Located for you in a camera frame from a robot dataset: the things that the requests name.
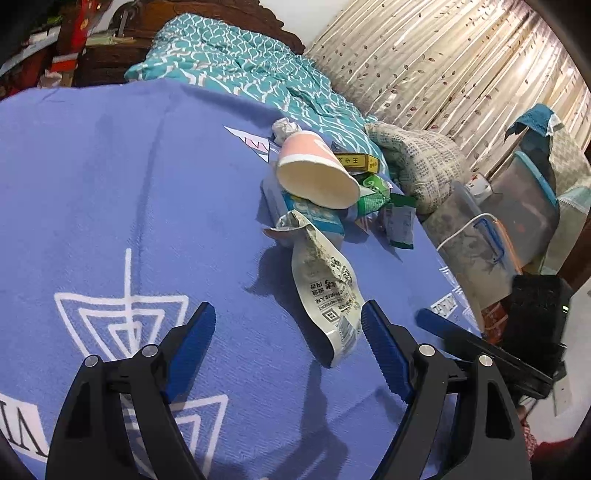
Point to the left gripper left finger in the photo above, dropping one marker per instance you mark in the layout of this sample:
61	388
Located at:
90	439

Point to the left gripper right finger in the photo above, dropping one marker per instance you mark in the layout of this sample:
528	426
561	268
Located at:
486	439

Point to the white snack wrapper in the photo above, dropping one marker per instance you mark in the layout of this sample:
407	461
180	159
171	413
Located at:
325	282

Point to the pink paper cup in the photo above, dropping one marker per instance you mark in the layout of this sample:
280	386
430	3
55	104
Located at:
308	169

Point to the black speaker box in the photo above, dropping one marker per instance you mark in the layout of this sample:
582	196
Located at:
537	310

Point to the clear storage bin teal lid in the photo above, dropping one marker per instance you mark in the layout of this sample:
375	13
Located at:
526	205

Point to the silver red snack wrapper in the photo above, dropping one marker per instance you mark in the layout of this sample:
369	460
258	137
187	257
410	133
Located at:
398	219

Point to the newspaper print pillow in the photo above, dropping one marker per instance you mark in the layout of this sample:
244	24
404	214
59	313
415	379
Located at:
424	163

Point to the green snack wrapper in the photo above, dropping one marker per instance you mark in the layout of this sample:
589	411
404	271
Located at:
375	191

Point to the blue white tissue pack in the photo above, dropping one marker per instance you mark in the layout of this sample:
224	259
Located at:
279	202

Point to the blue bed blanket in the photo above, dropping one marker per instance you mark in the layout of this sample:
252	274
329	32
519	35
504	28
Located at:
123	208

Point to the yellow brown small box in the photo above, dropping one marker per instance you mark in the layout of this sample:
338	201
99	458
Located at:
356	162

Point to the beige floral curtain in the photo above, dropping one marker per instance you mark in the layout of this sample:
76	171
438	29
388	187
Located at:
464	68

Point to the grey clothes shelf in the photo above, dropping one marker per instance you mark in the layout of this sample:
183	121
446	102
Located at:
48	56

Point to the teal patterned quilt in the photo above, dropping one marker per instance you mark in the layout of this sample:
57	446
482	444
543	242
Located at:
216	56

